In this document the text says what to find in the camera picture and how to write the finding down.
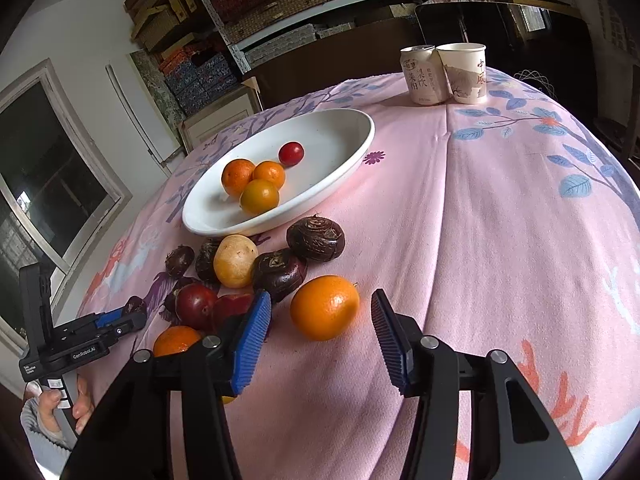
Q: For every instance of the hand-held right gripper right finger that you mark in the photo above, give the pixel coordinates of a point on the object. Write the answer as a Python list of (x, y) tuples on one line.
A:
[(387, 340)]

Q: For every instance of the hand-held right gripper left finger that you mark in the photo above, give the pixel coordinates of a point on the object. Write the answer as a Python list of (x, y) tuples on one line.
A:
[(252, 340)]

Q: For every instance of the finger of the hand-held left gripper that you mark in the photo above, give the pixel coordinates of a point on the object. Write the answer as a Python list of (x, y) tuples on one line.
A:
[(112, 318), (125, 330)]

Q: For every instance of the dark water chestnut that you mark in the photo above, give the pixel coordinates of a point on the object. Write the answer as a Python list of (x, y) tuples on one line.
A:
[(278, 272), (205, 260), (179, 261), (315, 238), (170, 301), (134, 305)]

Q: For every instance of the large red plum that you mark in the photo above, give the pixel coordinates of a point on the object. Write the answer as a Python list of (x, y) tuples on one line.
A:
[(230, 306)]

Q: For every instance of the orange tangerine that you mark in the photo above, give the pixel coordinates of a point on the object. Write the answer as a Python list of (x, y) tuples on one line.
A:
[(176, 341), (271, 172), (237, 176)]

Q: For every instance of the small yellow-orange citrus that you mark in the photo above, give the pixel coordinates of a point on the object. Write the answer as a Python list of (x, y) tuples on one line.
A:
[(227, 399)]

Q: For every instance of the red apple fruit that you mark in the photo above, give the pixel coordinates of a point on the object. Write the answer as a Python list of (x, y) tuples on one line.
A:
[(196, 306)]

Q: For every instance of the large orange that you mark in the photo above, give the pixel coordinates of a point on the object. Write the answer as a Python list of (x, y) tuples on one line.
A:
[(325, 307)]

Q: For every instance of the pale yellow round fruit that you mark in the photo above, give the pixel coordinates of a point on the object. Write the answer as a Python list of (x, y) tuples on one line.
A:
[(235, 260)]

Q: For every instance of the white oval plate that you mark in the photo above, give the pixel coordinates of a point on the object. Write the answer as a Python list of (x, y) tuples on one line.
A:
[(320, 145)]

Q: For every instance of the person's left forearm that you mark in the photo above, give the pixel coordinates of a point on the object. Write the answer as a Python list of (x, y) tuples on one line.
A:
[(42, 442)]

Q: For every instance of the person's left hand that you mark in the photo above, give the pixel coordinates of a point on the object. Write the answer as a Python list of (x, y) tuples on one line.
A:
[(84, 407)]

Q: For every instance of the yellow-orange tangerine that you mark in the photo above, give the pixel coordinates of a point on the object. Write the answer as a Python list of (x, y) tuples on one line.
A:
[(259, 196)]

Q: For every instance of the pink printed tablecloth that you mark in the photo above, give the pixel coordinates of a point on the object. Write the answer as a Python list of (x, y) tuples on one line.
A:
[(500, 235)]

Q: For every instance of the white framed window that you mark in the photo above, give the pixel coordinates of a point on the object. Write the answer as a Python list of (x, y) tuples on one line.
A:
[(45, 160)]

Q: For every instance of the small red plum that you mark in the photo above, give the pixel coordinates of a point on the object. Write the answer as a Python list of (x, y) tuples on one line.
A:
[(291, 153)]

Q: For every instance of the green marbled board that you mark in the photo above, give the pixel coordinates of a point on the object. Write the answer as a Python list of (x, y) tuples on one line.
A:
[(155, 92)]

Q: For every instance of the stack of blue patterned boxes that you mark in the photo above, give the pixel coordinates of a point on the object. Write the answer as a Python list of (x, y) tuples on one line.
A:
[(200, 80)]

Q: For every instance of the white drink can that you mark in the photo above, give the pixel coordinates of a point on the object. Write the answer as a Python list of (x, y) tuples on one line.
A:
[(422, 77)]

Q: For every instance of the brown board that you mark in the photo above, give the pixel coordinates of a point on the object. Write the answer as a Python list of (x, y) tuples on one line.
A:
[(320, 75)]

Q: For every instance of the white paper cup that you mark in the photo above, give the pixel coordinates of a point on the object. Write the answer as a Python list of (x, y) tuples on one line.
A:
[(465, 72)]

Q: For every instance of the white metal shelf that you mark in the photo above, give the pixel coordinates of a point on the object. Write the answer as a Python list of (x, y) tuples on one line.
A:
[(310, 20)]

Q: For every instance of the checked curtain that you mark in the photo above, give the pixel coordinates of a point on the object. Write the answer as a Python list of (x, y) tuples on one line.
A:
[(610, 22)]

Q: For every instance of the pale wooden picture frame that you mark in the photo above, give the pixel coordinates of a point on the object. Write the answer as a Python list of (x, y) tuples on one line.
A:
[(215, 117)]

